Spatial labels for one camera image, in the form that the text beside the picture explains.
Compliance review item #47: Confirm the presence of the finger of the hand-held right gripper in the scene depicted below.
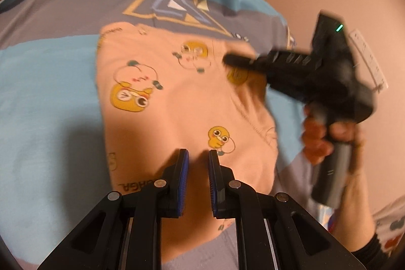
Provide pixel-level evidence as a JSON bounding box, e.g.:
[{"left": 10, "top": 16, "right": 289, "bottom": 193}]
[{"left": 223, "top": 50, "right": 269, "bottom": 74}]

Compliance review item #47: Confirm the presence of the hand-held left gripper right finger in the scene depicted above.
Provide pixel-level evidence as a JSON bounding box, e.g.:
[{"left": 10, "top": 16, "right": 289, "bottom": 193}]
[{"left": 207, "top": 150, "right": 364, "bottom": 270}]

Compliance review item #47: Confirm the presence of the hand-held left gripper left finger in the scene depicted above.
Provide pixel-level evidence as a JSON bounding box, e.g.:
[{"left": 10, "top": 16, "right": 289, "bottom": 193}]
[{"left": 36, "top": 148, "right": 190, "bottom": 270}]

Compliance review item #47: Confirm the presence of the pink cartoon print shirt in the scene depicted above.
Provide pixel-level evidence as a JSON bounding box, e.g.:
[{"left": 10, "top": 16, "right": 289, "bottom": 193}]
[{"left": 95, "top": 22, "right": 279, "bottom": 240}]

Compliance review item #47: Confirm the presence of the person's right forearm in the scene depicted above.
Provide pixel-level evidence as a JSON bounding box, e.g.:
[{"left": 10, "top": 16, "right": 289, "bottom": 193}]
[{"left": 329, "top": 173, "right": 391, "bottom": 270}]

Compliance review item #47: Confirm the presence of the person's right hand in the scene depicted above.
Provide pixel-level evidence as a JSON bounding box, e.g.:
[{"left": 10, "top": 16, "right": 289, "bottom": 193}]
[{"left": 300, "top": 113, "right": 364, "bottom": 176}]

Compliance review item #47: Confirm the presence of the person's printed white clothing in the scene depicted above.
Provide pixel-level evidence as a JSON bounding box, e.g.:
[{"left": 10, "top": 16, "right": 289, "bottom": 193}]
[{"left": 373, "top": 200, "right": 405, "bottom": 261}]

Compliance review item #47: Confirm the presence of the blue grey printed blanket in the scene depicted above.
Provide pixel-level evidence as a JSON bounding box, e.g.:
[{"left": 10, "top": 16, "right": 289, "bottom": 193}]
[{"left": 0, "top": 0, "right": 304, "bottom": 270}]

